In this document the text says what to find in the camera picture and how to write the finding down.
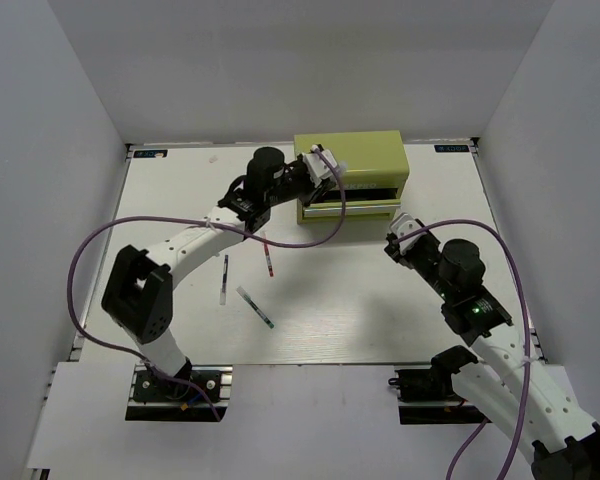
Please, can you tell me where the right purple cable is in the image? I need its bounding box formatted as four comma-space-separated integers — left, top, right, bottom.
387, 218, 532, 480

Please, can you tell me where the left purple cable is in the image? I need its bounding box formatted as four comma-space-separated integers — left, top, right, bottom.
68, 144, 348, 420

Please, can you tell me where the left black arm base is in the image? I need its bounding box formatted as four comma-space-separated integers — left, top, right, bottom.
125, 365, 233, 423

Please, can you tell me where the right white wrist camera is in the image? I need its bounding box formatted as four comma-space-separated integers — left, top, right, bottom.
387, 212, 422, 250

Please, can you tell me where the green pen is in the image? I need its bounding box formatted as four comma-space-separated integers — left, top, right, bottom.
236, 286, 275, 329

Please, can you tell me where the red pen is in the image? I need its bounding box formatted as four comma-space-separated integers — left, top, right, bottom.
261, 231, 274, 278

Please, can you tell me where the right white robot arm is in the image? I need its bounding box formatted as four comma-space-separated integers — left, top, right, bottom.
385, 233, 600, 479

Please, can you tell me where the purple cable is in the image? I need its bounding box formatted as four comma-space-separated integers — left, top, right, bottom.
387, 218, 532, 480
68, 144, 348, 420

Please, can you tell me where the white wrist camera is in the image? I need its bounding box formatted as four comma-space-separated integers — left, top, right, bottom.
300, 144, 348, 187
387, 212, 422, 250

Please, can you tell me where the green metal drawer toolbox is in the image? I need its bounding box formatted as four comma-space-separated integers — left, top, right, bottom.
294, 130, 410, 223

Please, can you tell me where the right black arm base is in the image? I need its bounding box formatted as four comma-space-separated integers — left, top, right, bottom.
387, 367, 485, 425

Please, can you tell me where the blue pen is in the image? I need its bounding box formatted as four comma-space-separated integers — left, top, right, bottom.
219, 254, 229, 306

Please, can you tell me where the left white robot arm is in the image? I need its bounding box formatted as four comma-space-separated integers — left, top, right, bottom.
102, 145, 341, 399

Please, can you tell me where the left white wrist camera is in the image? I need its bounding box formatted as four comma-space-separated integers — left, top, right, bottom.
300, 144, 348, 187

